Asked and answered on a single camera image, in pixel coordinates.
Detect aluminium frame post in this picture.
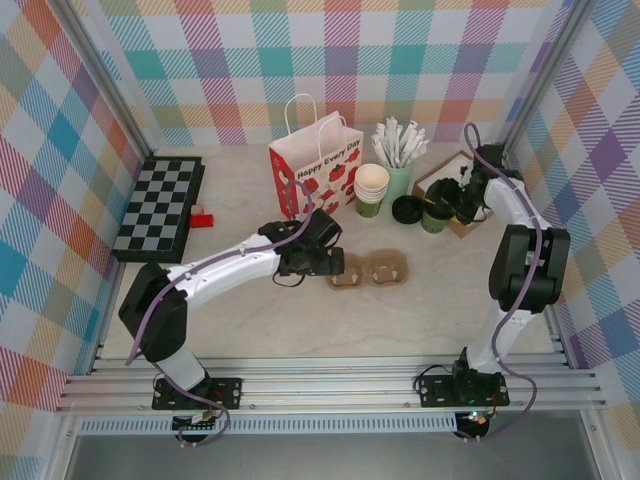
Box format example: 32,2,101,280
498,0,592,157
58,0,157,157

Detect red white paper bag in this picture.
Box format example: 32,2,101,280
268,93,365,222

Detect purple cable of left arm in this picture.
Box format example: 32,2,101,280
124,179,314,449

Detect white napkin stack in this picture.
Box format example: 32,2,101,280
423,151,475,190

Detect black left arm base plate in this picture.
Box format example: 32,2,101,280
151,376,245,412

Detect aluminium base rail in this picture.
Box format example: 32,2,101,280
54,353,609,416

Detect black plastic cup lid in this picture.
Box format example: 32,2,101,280
391,195,426,226

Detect mint green holder cup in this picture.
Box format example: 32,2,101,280
382,158,416,207

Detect black grey chess board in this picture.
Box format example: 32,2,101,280
110,155,205,264

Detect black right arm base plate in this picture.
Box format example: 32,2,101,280
414,373,510,410

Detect white slotted cable duct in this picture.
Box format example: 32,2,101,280
77,417,459,436

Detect brown cardboard cup carrier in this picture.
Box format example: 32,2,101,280
327,248,411,292

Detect thin black left gripper cable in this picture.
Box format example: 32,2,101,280
272,272,307,290

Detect brown cardboard napkin tray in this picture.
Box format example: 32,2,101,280
412,148,501,240

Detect stack of cream paper cups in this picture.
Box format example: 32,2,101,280
354,163,391,194

